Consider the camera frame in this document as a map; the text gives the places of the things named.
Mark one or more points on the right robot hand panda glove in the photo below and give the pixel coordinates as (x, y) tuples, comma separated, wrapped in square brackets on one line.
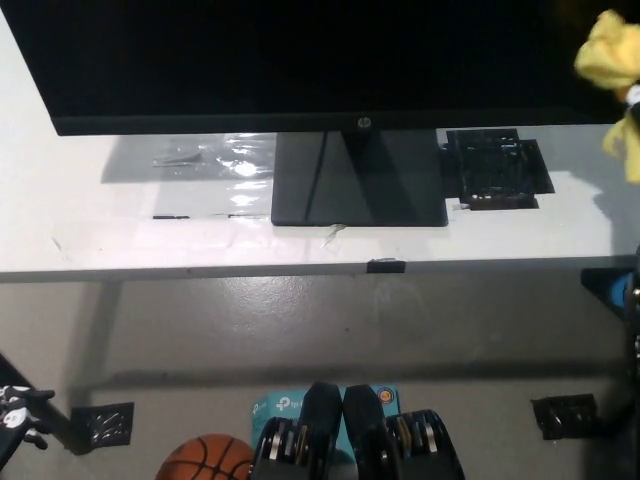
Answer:
[(634, 95)]

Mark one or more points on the left robot hand panda glove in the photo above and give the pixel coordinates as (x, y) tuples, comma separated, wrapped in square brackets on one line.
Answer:
[(15, 415)]

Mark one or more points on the yellow microfiber cloth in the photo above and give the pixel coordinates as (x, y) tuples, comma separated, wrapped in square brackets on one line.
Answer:
[(607, 55)]

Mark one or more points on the black HP computer monitor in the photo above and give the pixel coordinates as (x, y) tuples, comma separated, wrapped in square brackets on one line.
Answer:
[(300, 60)]

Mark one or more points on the black metal desk leg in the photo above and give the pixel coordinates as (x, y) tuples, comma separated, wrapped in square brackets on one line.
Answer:
[(60, 425)]

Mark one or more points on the black left robot leg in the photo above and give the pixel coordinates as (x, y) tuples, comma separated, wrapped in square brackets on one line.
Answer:
[(320, 415)]

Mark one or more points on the black floor tape patch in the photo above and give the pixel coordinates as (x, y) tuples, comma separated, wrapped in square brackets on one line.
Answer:
[(565, 417), (105, 425)]

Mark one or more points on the orange basketball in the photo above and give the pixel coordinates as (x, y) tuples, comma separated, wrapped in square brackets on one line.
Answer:
[(200, 460)]

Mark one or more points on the black storage bin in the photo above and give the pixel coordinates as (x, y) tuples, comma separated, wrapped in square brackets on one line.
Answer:
[(595, 282)]

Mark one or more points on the blue round object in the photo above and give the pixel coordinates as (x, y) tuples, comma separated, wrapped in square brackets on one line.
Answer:
[(619, 294)]

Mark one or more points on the teal tp-link cardboard box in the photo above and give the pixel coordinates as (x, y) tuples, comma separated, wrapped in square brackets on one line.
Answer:
[(280, 406)]

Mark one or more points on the clear tape scrap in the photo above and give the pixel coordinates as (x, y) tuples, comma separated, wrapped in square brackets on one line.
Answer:
[(334, 232)]

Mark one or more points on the clear plastic tape sheet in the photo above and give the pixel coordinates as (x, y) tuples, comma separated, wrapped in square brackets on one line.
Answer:
[(240, 170)]

